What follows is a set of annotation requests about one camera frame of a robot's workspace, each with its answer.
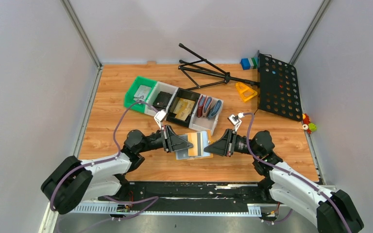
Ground yellow leather card holder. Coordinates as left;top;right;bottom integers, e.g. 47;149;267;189
175;130;213;160

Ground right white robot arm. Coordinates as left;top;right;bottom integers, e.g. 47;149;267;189
204;129;364;233

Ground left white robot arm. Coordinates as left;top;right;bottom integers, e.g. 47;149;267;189
41;125;193;215

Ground blue card holder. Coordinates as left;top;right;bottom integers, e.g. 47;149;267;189
207;100;222;119

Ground gold cards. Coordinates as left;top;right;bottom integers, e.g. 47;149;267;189
173;98;195;121

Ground black cards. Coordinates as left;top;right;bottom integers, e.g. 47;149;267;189
153;91;173;112

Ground white bin with card holders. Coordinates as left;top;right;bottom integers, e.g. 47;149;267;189
189;94;223;135

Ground pink card holder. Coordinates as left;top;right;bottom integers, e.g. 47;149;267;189
203;96;212;117

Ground red card holder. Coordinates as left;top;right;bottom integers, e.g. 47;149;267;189
196;95;206;118

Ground silver white cards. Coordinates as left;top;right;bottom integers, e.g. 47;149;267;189
133;85;152;102

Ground white bin with black cards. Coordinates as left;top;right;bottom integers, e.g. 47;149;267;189
146;82;179;112

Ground black plastic bin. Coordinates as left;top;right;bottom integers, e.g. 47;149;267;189
166;88;201;128

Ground yellow plastic triangle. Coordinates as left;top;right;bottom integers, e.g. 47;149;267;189
235;82;258;102

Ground green plastic bin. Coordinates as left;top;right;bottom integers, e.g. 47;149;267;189
123;76;157;108

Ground black perforated stand tray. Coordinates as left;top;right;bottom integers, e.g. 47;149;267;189
257;52;303;122

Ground black folded music stand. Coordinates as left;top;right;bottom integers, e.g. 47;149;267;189
178;43;260;91

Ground red green toy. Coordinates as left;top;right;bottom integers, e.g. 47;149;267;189
302;114;317;134

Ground blue green toy block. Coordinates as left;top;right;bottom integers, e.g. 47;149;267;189
240;57;258;70

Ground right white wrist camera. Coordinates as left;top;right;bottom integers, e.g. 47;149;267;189
228;113;244;132

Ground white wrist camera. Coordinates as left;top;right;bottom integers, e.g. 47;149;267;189
154;109;168;129
228;113;244;132

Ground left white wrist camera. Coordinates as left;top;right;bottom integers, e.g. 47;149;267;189
154;109;168;129

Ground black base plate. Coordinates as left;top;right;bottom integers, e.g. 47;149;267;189
110;182;279;213

